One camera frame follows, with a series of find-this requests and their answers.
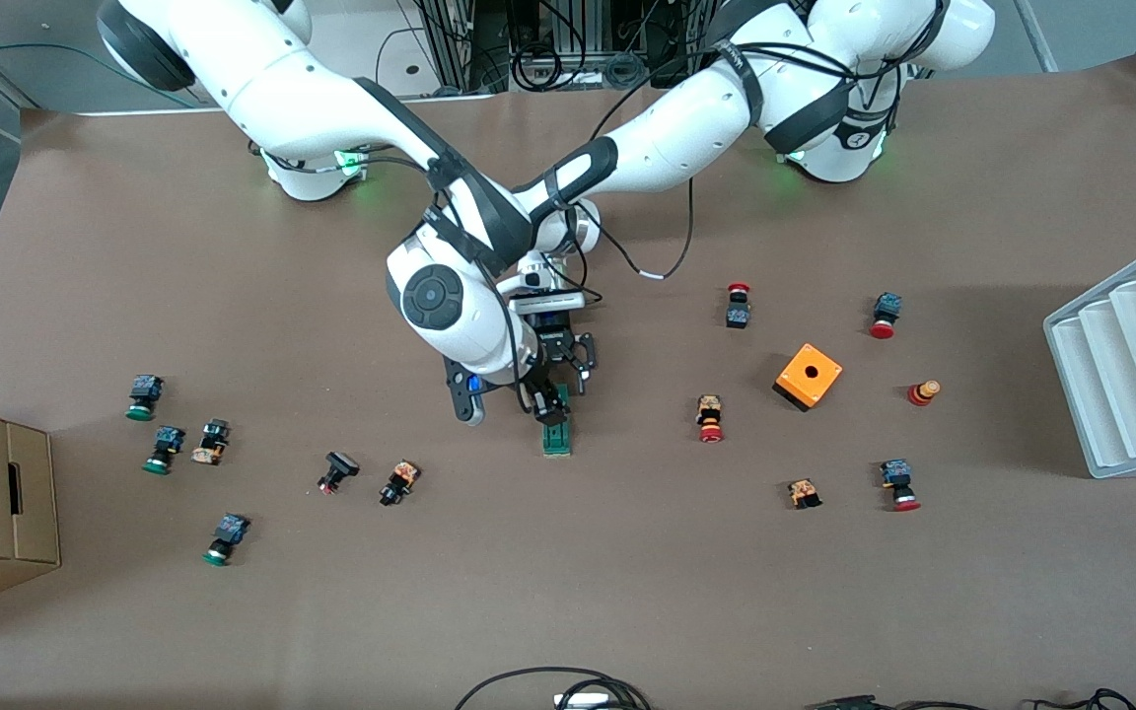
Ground red mushroom pushbutton blue block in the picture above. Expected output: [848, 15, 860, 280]
[880, 459, 922, 513]
[869, 292, 903, 340]

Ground black cable coil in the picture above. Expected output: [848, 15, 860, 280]
[514, 44, 561, 92]
[605, 51, 648, 90]

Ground green load switch white handle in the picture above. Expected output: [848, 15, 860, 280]
[540, 394, 575, 458]

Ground black square pushbutton red terminals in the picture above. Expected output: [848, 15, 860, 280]
[317, 451, 361, 495]

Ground black flat cable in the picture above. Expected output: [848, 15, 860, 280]
[805, 695, 988, 710]

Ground white ribbed plastic tray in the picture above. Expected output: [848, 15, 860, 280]
[1043, 235, 1136, 480]

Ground white board panel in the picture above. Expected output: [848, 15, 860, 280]
[310, 0, 500, 100]

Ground green mushroom pushbutton blue block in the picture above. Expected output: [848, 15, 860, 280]
[202, 513, 251, 567]
[143, 426, 186, 475]
[126, 375, 166, 422]

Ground aluminium frame rack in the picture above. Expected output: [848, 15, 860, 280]
[418, 0, 727, 92]

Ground black selector switch orange block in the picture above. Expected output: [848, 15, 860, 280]
[379, 460, 421, 508]
[190, 419, 231, 466]

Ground orange button enclosure box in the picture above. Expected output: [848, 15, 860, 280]
[773, 343, 844, 413]

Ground black looped cable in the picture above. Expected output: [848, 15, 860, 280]
[455, 668, 653, 710]

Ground black curly cable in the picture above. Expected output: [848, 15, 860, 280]
[1031, 688, 1136, 710]

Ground thin green cable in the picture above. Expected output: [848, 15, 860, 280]
[0, 41, 110, 56]

